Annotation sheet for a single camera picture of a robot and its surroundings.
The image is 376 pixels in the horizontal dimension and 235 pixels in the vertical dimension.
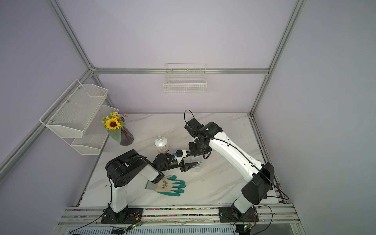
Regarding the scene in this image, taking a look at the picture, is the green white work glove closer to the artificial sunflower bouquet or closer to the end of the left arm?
the end of the left arm

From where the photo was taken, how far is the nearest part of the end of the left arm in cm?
72

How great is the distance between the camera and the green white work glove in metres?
0.82

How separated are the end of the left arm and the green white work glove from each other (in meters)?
0.10

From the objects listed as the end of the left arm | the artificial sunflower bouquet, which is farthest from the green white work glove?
the artificial sunflower bouquet
